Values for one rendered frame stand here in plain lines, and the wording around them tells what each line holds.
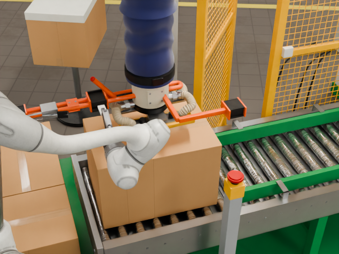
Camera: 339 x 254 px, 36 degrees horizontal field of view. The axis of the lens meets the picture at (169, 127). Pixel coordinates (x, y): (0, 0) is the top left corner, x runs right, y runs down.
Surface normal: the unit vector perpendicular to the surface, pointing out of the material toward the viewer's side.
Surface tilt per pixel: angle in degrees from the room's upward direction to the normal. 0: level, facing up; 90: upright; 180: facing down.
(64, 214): 0
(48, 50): 90
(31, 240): 0
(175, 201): 90
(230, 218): 90
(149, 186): 90
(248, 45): 0
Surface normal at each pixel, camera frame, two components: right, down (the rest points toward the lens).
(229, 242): 0.32, 0.58
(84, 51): -0.11, 0.61
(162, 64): 0.60, 0.46
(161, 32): 0.55, 0.22
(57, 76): 0.00, -0.79
